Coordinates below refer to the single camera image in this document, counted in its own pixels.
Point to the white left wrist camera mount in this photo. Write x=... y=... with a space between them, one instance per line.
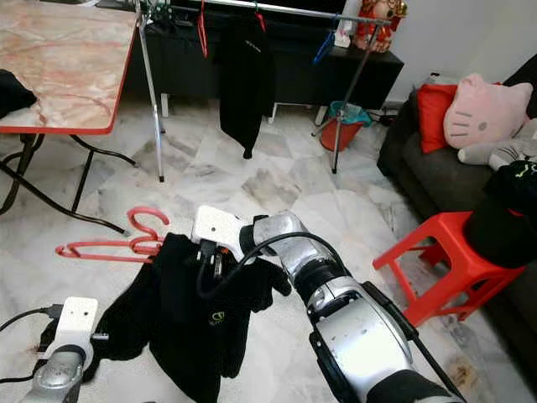
x=77 y=319

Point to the red plastic stool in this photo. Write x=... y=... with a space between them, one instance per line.
x=440 y=243

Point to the black knit sweater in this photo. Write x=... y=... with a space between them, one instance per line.
x=499 y=227

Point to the silver metal clothes rack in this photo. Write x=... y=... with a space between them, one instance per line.
x=336 y=13

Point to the red gold statue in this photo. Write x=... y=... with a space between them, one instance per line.
x=379 y=29

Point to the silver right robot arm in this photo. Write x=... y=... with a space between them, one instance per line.
x=361 y=336

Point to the red plastic hanger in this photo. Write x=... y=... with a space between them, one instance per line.
x=134 y=222
x=202 y=34

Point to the black sweater round yellow logo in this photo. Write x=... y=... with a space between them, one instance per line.
x=185 y=336

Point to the dark brown sofa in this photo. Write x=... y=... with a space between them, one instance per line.
x=428 y=180

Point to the white tissue pack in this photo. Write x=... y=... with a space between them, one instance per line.
x=345 y=28

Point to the orange plastic bucket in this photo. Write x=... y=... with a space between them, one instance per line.
x=336 y=138

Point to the grey lace cloth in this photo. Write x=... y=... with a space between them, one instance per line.
x=445 y=79

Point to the marble pattern folding table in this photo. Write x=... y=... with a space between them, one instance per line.
x=67 y=63

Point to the blue plastic hanger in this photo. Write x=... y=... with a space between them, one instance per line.
x=323 y=50

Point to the red cushion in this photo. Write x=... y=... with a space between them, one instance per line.
x=432 y=117

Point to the teal plastic bin bag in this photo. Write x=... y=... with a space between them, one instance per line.
x=348 y=113

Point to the red hanger green hook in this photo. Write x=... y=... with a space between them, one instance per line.
x=260 y=21

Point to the black sweater small white logo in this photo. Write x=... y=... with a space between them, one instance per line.
x=247 y=88

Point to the black sweater large green logo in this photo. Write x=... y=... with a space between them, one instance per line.
x=15 y=92

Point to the pink cat plush pillow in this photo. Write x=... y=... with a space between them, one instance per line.
x=482 y=117

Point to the grey white plush toy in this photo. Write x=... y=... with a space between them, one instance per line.
x=495 y=153

